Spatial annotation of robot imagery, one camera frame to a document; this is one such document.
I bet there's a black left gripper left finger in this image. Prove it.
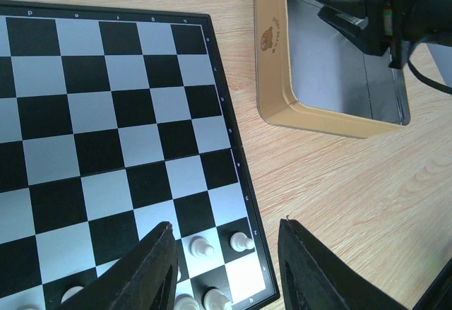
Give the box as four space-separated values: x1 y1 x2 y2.
59 222 178 309

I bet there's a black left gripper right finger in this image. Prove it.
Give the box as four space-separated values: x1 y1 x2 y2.
278 219 405 309

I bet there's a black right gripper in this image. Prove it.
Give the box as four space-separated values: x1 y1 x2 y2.
316 0 451 68

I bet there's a gold tin of white pieces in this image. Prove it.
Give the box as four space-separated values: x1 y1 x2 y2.
254 0 410 138

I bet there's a black white chess board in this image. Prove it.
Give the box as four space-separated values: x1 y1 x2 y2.
1 0 279 309

